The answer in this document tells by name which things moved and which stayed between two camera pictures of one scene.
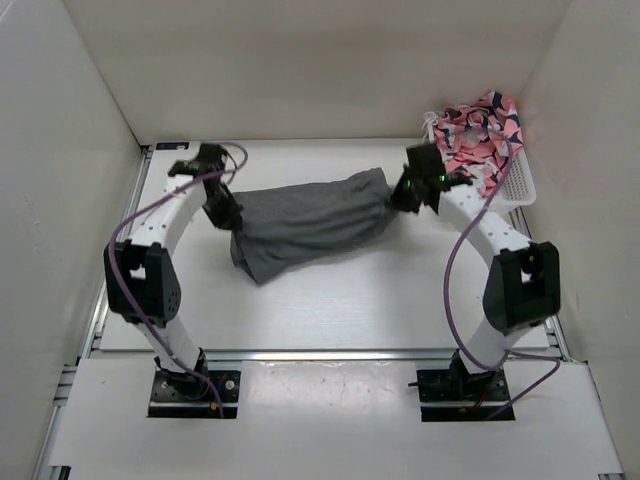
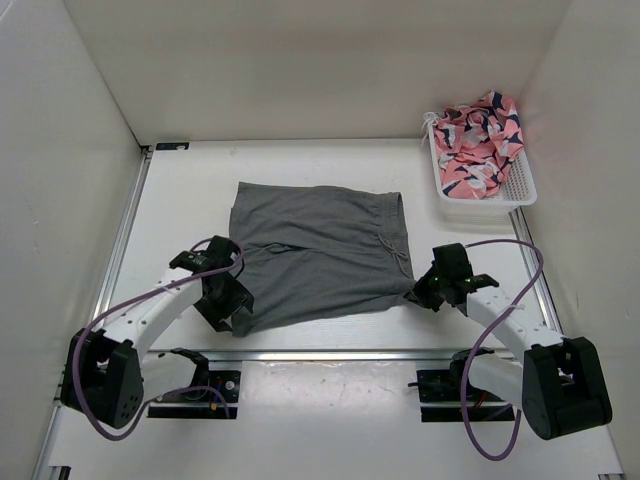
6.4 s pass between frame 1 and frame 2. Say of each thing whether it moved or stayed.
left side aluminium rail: stayed
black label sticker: stayed
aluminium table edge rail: stayed
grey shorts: moved
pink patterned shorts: stayed
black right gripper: moved
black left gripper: moved
